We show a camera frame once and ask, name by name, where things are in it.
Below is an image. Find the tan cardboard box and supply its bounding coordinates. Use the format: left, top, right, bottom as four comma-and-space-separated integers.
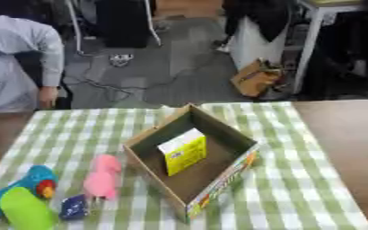
121, 103, 261, 224

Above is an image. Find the yellow and white carton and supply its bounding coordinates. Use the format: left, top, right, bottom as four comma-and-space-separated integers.
157, 128, 209, 177

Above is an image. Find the brown bag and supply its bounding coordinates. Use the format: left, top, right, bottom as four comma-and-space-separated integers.
229, 57, 286, 99

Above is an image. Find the white power strip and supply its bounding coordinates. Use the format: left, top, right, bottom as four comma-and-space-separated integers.
109, 53, 136, 67

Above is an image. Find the pink soft toy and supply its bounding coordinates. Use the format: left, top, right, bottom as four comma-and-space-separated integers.
82, 154, 123, 200

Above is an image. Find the white and black garment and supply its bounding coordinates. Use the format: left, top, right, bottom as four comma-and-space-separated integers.
223, 0, 294, 70

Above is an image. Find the black cabinet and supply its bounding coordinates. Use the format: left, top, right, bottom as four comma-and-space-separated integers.
94, 0, 153, 49

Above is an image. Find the person's hand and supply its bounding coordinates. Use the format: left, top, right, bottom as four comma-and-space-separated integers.
36, 86, 60, 110

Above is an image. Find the white table leg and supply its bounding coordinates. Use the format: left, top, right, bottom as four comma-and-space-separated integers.
292, 6, 326, 94

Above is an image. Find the small dark blue packet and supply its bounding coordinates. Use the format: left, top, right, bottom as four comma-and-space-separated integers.
58, 194, 89, 222

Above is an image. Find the blue and green toy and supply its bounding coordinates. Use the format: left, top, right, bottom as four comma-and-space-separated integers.
0, 164, 60, 230

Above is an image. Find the person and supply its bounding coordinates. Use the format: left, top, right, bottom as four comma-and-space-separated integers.
0, 12, 66, 113

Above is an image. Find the black cable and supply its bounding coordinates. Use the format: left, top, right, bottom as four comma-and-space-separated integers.
65, 50, 221, 102

